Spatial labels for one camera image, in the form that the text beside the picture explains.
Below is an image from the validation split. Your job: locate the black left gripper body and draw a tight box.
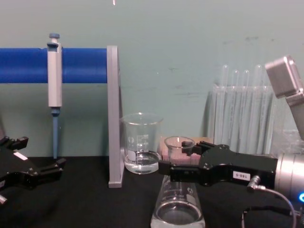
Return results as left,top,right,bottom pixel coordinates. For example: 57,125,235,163
0,142,40,190

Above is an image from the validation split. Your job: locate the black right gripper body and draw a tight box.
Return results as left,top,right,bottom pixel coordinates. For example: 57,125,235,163
199,143,279,191

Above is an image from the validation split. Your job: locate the clear glass conical flask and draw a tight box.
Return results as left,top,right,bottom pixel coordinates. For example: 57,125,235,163
150,135,206,228

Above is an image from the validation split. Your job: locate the pink box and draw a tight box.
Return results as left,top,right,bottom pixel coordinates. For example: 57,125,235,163
161,136,215,165

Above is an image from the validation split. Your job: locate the black table cloth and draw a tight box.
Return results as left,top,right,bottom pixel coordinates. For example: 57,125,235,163
0,155,304,228

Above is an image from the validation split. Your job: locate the clear test tube rack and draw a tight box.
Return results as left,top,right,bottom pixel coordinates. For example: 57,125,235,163
206,83,278,155

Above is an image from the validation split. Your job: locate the clear glass beaker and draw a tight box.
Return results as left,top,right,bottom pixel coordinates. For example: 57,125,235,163
119,112,165,175

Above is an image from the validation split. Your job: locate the grey and blue pipette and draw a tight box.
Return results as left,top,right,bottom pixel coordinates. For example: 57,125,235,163
46,33,63,159

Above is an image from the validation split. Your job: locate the clear glass test tube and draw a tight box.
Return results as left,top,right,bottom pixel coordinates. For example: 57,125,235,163
242,68,250,152
221,64,229,152
232,68,240,152

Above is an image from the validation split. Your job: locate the grey rack end panel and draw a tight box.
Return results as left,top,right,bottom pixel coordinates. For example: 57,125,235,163
106,45,126,189

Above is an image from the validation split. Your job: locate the thin dark cable silver plug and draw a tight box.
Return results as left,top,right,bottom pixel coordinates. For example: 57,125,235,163
240,175,298,228

